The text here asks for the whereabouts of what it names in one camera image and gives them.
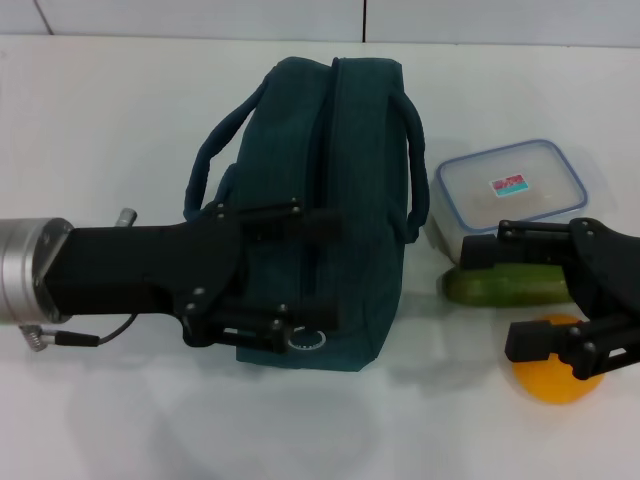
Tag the clear lunch box blue rim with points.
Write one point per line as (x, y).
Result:
(510, 175)

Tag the dark teal insulated lunch bag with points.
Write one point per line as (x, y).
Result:
(360, 175)

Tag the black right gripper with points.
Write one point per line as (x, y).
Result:
(610, 280)

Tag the orange pear with brown stem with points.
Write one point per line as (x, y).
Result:
(545, 385)

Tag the green cucumber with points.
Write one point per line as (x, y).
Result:
(500, 290)

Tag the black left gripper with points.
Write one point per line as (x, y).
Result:
(135, 270)

